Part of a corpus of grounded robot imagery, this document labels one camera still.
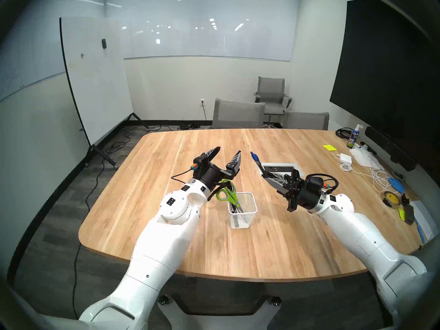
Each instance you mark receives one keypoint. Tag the gray swivel chair with armrests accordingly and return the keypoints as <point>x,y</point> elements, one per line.
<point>271,88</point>

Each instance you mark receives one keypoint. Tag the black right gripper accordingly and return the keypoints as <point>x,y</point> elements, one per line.
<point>309,197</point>

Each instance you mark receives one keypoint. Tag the rolling whiteboard on black stand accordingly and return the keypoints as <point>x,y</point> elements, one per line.
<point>96,78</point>

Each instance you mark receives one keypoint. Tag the yellow and black block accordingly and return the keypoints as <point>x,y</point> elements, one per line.
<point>408,215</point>

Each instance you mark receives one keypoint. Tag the white mesh pen holder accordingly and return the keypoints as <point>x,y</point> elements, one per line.
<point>247,217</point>

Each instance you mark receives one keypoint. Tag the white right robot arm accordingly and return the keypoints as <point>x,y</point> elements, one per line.
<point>361,233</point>

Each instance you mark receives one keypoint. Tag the silver table power outlet panel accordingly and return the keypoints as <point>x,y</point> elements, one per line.
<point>288,167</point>

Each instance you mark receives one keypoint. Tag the gray robot base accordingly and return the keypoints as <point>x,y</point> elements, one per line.
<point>240,322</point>

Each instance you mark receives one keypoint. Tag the yellow sticky note pad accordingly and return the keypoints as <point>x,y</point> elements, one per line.
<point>329,147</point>

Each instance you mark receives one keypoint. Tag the flat blue plastic object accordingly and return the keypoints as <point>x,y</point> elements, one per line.
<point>397,185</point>

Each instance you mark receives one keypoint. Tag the large black wall television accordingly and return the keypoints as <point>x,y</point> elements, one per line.
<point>385,71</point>

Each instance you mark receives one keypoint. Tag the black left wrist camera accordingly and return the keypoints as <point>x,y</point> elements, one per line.
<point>200,161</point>

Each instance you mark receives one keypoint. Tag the whiteboard cleaner spray bottle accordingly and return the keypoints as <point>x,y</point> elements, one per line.
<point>353,138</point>

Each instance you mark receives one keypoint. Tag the black video sound bar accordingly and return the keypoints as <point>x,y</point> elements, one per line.
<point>388,146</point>

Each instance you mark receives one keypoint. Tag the black permanent marker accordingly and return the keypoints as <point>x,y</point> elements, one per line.
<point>234,208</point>

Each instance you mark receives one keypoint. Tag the small black bottle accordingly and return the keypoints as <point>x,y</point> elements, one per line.
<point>404,199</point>

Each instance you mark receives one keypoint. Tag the wide wall glass whiteboard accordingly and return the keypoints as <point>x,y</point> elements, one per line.
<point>206,37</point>

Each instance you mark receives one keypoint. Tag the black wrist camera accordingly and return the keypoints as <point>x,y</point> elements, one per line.
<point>314,181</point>
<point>200,161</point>

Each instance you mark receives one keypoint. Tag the white power adapter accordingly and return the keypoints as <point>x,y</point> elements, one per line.
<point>345,158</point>

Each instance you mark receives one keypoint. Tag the gray mesh office chair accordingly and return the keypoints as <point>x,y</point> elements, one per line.
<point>306,121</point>
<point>237,114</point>

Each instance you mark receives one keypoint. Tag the black and yellow tape roll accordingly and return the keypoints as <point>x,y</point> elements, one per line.
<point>385,199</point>

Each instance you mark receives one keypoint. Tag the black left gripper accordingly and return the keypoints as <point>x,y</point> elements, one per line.
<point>215,176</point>

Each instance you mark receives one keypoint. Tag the blue ballpoint pen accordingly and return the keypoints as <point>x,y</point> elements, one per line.
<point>256,161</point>

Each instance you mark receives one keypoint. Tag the thin blue stick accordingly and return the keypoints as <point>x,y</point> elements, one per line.
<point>421,233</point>

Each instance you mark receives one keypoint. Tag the crumpled white tissue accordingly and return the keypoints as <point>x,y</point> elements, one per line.
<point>364,156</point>

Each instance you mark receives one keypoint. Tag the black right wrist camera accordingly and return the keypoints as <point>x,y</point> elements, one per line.
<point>314,181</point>

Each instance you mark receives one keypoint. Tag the wall whiteboard with handwriting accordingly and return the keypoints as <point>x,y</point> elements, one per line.
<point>31,61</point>

